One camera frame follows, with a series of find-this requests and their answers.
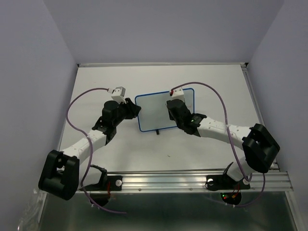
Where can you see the aluminium mounting rail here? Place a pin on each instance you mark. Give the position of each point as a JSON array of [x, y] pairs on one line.
[[194, 182]]

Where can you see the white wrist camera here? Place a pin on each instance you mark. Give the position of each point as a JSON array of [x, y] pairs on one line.
[[177, 94], [117, 94]]

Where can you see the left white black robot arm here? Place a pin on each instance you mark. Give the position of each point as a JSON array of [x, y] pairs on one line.
[[61, 172]]

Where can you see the aluminium table edge frame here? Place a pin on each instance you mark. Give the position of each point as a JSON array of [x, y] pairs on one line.
[[241, 64]]

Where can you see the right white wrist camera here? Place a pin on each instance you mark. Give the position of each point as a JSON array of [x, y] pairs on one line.
[[177, 94]]

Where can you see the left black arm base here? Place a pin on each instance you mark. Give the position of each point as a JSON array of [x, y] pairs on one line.
[[99, 184]]

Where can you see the blue framed small whiteboard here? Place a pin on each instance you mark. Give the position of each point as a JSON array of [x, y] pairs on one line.
[[154, 115]]

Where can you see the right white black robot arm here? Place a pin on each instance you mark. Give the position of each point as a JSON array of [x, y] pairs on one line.
[[259, 147]]

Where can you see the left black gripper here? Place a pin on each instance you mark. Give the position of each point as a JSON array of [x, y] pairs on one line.
[[133, 109]]

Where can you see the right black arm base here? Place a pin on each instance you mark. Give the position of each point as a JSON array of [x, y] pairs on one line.
[[231, 188]]

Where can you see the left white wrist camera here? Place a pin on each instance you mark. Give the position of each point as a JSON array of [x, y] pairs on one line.
[[117, 94]]

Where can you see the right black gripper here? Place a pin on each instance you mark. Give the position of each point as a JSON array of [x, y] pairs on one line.
[[170, 116]]

